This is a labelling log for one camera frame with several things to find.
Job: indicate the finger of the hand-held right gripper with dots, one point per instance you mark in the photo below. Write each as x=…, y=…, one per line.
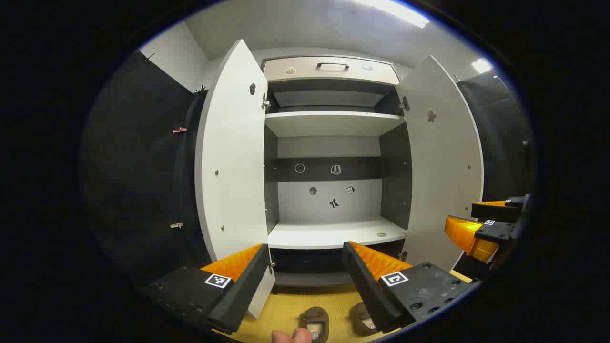
x=495, y=232
x=495, y=212

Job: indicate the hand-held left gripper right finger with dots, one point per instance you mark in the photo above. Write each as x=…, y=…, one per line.
x=367, y=290

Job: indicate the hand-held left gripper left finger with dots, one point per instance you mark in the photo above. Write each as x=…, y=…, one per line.
x=243, y=290

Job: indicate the brown fuzzy shoe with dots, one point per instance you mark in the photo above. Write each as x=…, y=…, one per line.
x=362, y=317
x=314, y=320

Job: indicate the white cabinet door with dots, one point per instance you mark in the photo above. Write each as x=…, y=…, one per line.
x=443, y=181
x=233, y=166

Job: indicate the white shoe cabinet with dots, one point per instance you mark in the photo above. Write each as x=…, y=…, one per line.
x=329, y=233

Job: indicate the beige cabinet drawer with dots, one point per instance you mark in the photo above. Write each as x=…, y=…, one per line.
x=305, y=72

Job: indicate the small ceiling light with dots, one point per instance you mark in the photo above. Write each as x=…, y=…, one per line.
x=481, y=65

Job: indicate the black backdrop cloth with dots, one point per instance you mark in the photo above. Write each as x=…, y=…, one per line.
x=133, y=166

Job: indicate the dark clip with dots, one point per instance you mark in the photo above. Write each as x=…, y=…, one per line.
x=201, y=89
x=149, y=57

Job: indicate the long ceiling light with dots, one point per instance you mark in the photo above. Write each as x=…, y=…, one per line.
x=400, y=13

